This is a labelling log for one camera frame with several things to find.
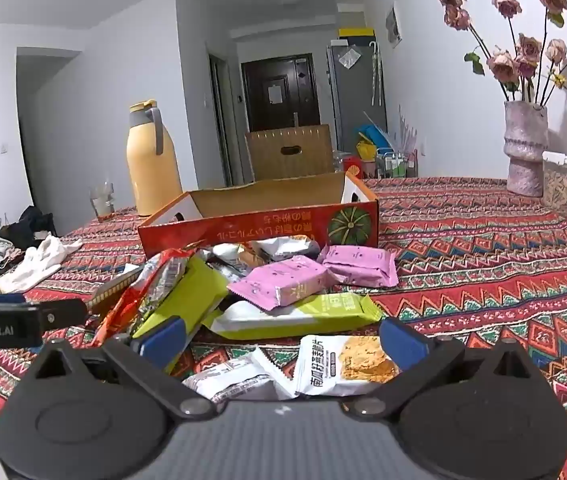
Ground grey refrigerator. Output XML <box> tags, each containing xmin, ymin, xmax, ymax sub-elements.
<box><xmin>327</xmin><ymin>41</ymin><xmax>387</xmax><ymax>153</ymax></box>

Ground yellow box on refrigerator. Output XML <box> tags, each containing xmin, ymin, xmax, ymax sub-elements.
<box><xmin>339</xmin><ymin>27</ymin><xmax>376</xmax><ymax>39</ymax></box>

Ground white silver snack packet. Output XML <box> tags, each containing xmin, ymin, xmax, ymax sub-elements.
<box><xmin>251</xmin><ymin>235</ymin><xmax>320</xmax><ymax>262</ymax></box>

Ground green snack bar packet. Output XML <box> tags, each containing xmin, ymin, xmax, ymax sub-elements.
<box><xmin>203</xmin><ymin>292</ymin><xmax>382</xmax><ymax>340</ymax></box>

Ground dark clothes pile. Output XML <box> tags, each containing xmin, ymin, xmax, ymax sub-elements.
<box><xmin>0</xmin><ymin>205</ymin><xmax>56</xmax><ymax>250</ymax></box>

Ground drinking glass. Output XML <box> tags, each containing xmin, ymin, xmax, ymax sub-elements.
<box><xmin>90</xmin><ymin>182</ymin><xmax>115</xmax><ymax>221</ymax></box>

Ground red orange snack bag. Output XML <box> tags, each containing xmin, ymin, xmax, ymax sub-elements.
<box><xmin>92</xmin><ymin>248</ymin><xmax>194</xmax><ymax>347</ymax></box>

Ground dark entrance door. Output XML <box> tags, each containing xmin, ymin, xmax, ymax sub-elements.
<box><xmin>241</xmin><ymin>53</ymin><xmax>320</xmax><ymax>132</ymax></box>

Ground white cloth glove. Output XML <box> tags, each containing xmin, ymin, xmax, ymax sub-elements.
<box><xmin>0</xmin><ymin>235</ymin><xmax>82</xmax><ymax>294</ymax></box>

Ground pink snack packet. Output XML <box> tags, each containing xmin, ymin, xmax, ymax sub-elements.
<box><xmin>227</xmin><ymin>256</ymin><xmax>338</xmax><ymax>312</ymax></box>
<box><xmin>317</xmin><ymin>245</ymin><xmax>398</xmax><ymax>288</ymax></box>

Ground dried pink roses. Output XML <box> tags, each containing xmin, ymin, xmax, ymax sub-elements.
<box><xmin>439</xmin><ymin>0</ymin><xmax>567</xmax><ymax>107</ymax></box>

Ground white crumpled snack packet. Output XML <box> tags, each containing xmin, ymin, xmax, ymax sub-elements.
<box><xmin>184</xmin><ymin>348</ymin><xmax>297</xmax><ymax>404</ymax></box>

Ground wall electrical panel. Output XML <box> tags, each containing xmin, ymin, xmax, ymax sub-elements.
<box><xmin>385</xmin><ymin>2</ymin><xmax>403</xmax><ymax>49</ymax></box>

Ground yellow thermos jug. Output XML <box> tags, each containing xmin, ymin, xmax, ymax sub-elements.
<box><xmin>126</xmin><ymin>100</ymin><xmax>182</xmax><ymax>217</ymax></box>

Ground pink ceramic vase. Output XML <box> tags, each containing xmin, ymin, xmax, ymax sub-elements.
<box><xmin>504</xmin><ymin>101</ymin><xmax>548</xmax><ymax>197</ymax></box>

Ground wire storage rack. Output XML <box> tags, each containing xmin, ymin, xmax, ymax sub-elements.
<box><xmin>363</xmin><ymin>148</ymin><xmax>418</xmax><ymax>179</ymax></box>

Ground clear container with seeds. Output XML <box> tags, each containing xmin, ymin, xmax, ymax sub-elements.
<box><xmin>543</xmin><ymin>151</ymin><xmax>567</xmax><ymax>218</ymax></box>

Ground patterned red tablecloth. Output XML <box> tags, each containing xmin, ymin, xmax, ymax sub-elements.
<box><xmin>0</xmin><ymin>174</ymin><xmax>567</xmax><ymax>480</ymax></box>

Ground white oat crisp packet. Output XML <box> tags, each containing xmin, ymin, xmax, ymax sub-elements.
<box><xmin>293</xmin><ymin>335</ymin><xmax>401</xmax><ymax>396</ymax></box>

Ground orange cardboard snack box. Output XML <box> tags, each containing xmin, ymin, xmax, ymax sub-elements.
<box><xmin>138</xmin><ymin>172</ymin><xmax>380</xmax><ymax>257</ymax></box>

